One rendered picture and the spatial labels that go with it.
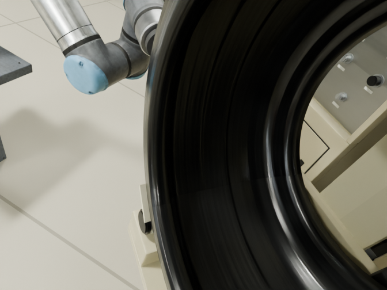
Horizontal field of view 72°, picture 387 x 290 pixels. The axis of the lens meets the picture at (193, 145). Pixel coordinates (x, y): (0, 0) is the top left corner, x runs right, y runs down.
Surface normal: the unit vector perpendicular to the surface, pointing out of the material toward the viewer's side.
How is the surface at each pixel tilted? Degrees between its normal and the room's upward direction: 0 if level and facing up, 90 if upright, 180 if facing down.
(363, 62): 90
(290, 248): 35
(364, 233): 90
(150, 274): 0
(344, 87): 90
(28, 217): 0
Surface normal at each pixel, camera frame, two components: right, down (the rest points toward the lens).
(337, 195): -0.87, 0.11
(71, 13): 0.59, 0.01
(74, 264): 0.29, -0.67
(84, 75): -0.43, 0.60
